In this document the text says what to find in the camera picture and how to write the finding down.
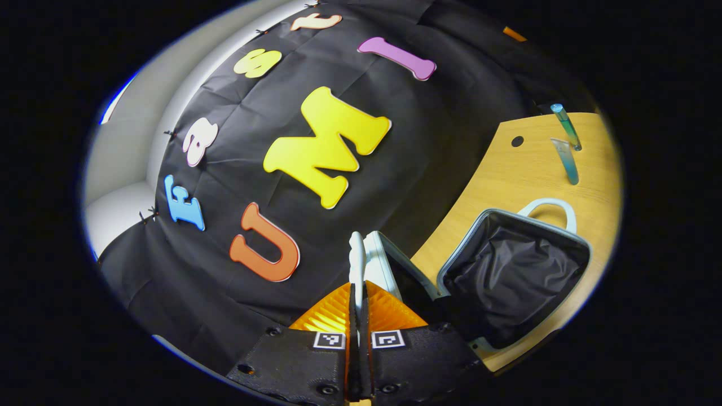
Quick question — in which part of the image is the black backdrop cloth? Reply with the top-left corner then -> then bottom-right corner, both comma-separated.
96,0 -> 598,376

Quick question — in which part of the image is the clear blue skin care tube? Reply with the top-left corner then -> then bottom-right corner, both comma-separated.
551,138 -> 580,186

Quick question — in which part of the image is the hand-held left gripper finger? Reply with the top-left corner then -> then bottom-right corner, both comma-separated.
359,280 -> 491,404
226,282 -> 360,404

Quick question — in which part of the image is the blue skin care bottle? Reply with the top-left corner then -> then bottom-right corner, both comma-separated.
551,103 -> 583,152

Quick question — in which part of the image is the white suitcase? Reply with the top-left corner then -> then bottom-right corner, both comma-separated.
349,197 -> 592,361

